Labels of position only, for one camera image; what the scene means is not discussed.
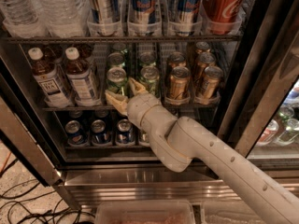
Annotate front right gold can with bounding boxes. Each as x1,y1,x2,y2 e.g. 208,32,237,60
195,66,223,105

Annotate front middle Pepsi can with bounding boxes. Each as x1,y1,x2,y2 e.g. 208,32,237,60
91,119,111,146

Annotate right clear water bottle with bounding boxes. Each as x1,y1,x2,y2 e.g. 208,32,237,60
39,0,84,38

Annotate clear water bottle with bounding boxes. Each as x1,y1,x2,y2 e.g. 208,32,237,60
39,0,84,38
0,0,46,38

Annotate rear right gold can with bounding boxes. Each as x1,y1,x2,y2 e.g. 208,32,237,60
187,41,210,63

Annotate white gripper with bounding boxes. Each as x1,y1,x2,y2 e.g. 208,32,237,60
105,77,162,128

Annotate front right Pepsi can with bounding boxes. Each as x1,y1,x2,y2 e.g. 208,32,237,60
116,119,135,146

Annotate front left silver can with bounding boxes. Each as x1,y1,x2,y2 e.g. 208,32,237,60
138,130,150,147

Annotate red Coca-Cola can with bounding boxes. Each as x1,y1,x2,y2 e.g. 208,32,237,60
203,0,243,35

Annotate left front tea bottle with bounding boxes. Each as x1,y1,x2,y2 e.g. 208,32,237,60
28,48,71,108

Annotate glass fridge door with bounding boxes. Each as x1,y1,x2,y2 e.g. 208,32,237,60
229,27,299,170

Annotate front left gold can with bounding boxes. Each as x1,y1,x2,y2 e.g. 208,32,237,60
165,66,191,105

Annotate right Red Bull can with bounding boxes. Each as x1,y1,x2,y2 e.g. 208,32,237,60
168,0,201,36

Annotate rear left gold can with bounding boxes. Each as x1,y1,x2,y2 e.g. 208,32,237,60
166,51,186,73

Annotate front left Pepsi can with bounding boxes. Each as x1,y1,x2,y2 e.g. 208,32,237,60
65,120,88,147

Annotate middle right gold can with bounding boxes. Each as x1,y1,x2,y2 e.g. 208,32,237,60
192,52,216,82

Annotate gold can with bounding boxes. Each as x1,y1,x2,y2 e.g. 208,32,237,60
166,51,186,73
192,52,216,82
165,66,191,105
195,66,223,105
187,41,210,63

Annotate red bull can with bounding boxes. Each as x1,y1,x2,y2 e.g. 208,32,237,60
168,0,201,36
90,0,121,36
130,0,157,36

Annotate stainless steel fridge frame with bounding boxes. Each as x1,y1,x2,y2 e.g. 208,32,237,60
1,0,299,208

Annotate right front tea bottle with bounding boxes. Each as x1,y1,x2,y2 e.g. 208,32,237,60
65,47,98,102

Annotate left clear plastic bin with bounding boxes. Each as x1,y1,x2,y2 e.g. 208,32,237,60
94,200,195,224

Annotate left clear water bottle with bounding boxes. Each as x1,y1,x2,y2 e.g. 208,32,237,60
0,0,46,38

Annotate middle Red Bull can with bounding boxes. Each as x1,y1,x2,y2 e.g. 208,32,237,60
130,0,157,36

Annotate green can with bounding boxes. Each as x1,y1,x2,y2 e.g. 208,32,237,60
138,52,156,68
111,42,128,56
107,52,126,69
107,67,127,95
139,66,160,97

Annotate black floor cables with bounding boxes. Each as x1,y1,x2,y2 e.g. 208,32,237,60
0,157,96,224

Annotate left Red Bull can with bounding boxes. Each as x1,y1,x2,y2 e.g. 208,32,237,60
90,0,121,36

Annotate clear plastic bin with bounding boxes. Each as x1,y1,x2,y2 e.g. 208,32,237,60
94,200,195,224
200,201,267,224

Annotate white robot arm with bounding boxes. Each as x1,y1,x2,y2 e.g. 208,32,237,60
105,78,299,224

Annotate tea bottle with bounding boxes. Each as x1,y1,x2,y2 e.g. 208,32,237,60
28,48,71,108
65,47,98,102

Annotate right clear plastic bin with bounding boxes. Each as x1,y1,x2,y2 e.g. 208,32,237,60
200,201,267,224

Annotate pepsi can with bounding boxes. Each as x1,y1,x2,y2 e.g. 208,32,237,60
116,119,135,146
65,120,88,147
91,119,111,146

